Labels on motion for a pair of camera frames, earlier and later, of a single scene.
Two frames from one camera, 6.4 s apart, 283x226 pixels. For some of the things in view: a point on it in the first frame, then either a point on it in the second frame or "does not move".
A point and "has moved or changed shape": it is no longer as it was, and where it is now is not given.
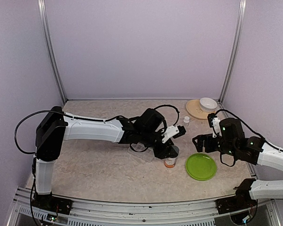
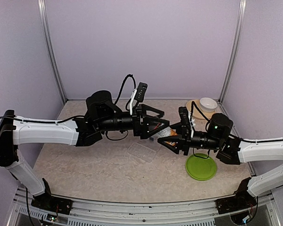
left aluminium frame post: [42, 15] does not move
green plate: [201, 166] does not move
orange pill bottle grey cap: [170, 162] has moved or changed shape
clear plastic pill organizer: [147, 155] does not move
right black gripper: [202, 138] → [184, 143]
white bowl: [207, 104] does not move
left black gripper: [163, 153] → [139, 129]
